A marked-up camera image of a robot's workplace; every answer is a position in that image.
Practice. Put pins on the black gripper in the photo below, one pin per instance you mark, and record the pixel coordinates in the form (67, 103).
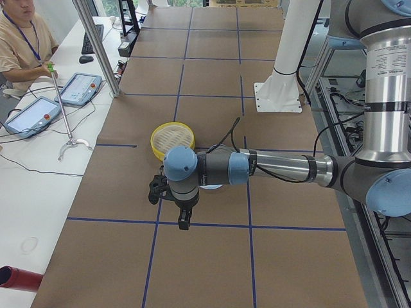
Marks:
(185, 205)

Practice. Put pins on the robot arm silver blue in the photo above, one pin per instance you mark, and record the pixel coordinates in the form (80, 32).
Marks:
(377, 176)

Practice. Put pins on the yellow bamboo steamer basket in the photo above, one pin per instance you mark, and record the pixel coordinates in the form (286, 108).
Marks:
(170, 135)

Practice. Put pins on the light blue plate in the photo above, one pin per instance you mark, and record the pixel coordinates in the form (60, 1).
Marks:
(211, 187)

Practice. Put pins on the metal reacher grabber tool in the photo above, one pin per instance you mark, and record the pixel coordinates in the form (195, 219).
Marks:
(72, 142)

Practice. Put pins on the far blue teach pendant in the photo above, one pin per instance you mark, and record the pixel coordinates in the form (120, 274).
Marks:
(80, 89)

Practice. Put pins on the blue teach pendant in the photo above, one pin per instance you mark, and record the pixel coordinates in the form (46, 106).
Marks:
(80, 89)
(34, 118)

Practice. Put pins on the near blue teach pendant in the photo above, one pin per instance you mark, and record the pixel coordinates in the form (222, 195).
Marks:
(34, 118)

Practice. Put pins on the red cylinder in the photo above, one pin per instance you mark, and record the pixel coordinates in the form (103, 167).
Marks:
(19, 279)

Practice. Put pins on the black box on table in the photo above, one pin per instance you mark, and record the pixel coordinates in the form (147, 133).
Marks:
(127, 44)

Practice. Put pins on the black computer mouse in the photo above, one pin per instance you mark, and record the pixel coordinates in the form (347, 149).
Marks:
(85, 59)

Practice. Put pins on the seated person beige shirt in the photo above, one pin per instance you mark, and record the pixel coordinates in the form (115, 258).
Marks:
(27, 44)

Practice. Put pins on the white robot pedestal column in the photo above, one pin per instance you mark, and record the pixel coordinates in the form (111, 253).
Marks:
(280, 92)

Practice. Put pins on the aluminium frame post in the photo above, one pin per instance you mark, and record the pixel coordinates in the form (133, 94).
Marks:
(103, 60)

